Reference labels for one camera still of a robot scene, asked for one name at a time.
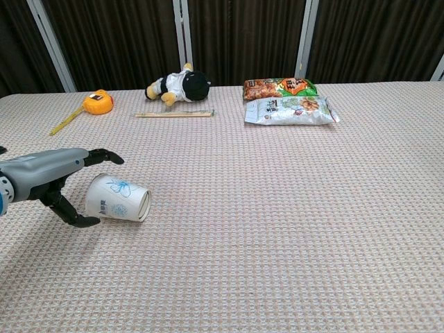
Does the wooden chopstick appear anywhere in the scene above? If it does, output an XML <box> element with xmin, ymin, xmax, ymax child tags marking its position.
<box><xmin>135</xmin><ymin>113</ymin><xmax>212</xmax><ymax>119</ymax></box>
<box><xmin>135</xmin><ymin>110</ymin><xmax>212</xmax><ymax>117</ymax></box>

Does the orange tape measure yellow tape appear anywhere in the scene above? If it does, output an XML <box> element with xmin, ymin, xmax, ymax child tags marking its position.
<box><xmin>49</xmin><ymin>89</ymin><xmax>114</xmax><ymax>137</ymax></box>

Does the grey white frame post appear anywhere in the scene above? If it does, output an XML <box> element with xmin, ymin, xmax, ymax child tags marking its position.
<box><xmin>172</xmin><ymin>0</ymin><xmax>194</xmax><ymax>72</ymax></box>
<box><xmin>429</xmin><ymin>55</ymin><xmax>444</xmax><ymax>83</ymax></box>
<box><xmin>294</xmin><ymin>0</ymin><xmax>320</xmax><ymax>81</ymax></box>
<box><xmin>26</xmin><ymin>0</ymin><xmax>78</xmax><ymax>94</ymax></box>

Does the white nut snack bag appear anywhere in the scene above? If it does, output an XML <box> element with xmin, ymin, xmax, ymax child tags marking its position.
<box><xmin>244</xmin><ymin>96</ymin><xmax>341</xmax><ymax>126</ymax></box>

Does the black white plush toy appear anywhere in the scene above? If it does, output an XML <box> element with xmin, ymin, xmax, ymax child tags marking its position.
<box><xmin>144</xmin><ymin>62</ymin><xmax>212</xmax><ymax>107</ymax></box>

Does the white paper cup blue print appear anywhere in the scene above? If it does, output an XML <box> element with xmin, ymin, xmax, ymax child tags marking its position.
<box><xmin>85</xmin><ymin>173</ymin><xmax>153</xmax><ymax>223</ymax></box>

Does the orange green snack bag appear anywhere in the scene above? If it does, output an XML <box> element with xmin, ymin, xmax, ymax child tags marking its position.
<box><xmin>242</xmin><ymin>77</ymin><xmax>318</xmax><ymax>102</ymax></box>

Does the pink woven tablecloth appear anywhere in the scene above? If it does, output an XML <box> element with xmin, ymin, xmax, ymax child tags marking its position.
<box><xmin>0</xmin><ymin>82</ymin><xmax>444</xmax><ymax>333</ymax></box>

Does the dark brown curtain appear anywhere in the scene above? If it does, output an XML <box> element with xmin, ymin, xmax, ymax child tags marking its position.
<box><xmin>0</xmin><ymin>0</ymin><xmax>444</xmax><ymax>99</ymax></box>

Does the grey black left robot hand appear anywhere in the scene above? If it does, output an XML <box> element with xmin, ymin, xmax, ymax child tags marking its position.
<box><xmin>0</xmin><ymin>147</ymin><xmax>126</xmax><ymax>229</ymax></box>

